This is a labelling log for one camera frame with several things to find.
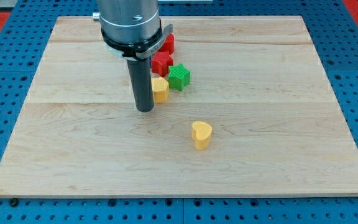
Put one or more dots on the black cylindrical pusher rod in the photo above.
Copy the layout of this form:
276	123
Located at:
140	76

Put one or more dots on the yellow heart block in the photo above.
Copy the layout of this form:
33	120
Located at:
201	134

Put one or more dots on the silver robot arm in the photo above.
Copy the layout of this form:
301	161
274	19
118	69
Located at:
132	29

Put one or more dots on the red block behind arm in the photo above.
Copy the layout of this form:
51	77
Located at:
169	45

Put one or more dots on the yellow hexagon block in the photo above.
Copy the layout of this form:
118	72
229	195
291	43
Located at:
160	88

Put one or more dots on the red star block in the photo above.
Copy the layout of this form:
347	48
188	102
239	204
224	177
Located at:
160	63

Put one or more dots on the green star block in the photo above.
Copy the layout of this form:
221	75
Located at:
178	76

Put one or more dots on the wooden board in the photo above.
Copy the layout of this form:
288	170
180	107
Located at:
278	130

